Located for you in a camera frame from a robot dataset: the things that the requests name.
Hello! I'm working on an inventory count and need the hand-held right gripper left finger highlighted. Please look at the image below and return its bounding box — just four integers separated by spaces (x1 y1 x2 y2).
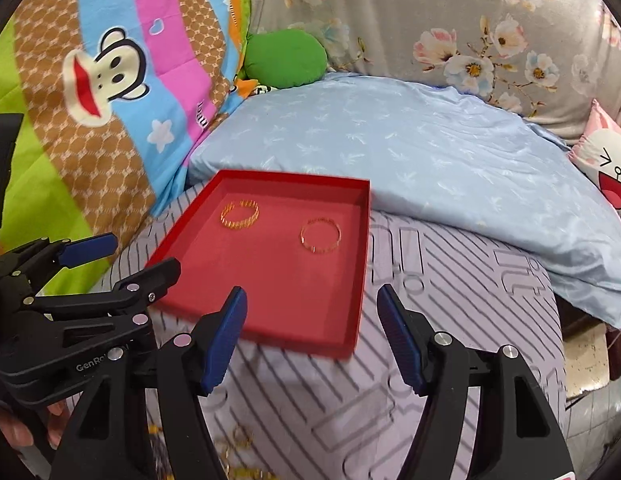
50 286 249 480

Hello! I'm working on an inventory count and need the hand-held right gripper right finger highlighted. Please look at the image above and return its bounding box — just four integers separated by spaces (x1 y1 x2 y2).
377 283 576 480

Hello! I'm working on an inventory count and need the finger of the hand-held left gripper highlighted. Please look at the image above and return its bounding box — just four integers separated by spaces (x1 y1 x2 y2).
20 257 182 331
0 233 119 286

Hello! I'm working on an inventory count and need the red jewelry box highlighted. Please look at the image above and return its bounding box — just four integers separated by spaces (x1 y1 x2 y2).
145 169 372 360

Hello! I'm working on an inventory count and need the gold chain-link bracelet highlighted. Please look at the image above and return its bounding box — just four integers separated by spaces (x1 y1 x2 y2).
220 199 260 231

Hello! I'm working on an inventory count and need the thin gold bangle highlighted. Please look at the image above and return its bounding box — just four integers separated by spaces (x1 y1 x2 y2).
298 216 342 255

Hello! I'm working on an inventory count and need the gold jewelry piece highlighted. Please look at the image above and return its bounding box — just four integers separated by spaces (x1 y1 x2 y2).
224 464 274 480

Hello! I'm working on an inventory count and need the person's left hand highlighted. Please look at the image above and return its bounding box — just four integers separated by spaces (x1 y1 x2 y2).
0 400 66 461

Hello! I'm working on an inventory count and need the monkey print blanket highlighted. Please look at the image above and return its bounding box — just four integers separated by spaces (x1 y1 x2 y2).
0 0 257 297

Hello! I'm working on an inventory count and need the light blue pillow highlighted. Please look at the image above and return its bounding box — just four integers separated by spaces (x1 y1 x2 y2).
188 72 621 332

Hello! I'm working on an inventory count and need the light wooden furniture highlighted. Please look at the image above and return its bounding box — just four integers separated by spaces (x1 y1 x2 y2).
561 319 621 402

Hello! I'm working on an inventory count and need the green cushion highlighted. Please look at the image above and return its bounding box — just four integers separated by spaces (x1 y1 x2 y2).
242 29 327 89

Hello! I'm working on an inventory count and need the pink cartoon face pillow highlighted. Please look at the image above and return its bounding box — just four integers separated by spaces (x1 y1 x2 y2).
567 98 621 212

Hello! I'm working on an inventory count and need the floral grey pillow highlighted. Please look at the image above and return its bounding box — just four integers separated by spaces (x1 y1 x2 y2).
249 0 621 137

